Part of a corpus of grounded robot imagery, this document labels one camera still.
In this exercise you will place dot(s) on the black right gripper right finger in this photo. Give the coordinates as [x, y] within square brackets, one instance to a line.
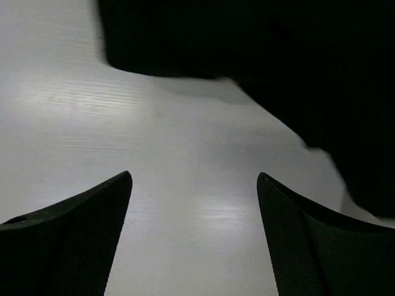
[317, 251]

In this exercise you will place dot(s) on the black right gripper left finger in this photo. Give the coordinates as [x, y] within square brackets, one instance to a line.
[66, 248]

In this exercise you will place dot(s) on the black skirt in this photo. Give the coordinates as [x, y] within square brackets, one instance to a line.
[323, 68]

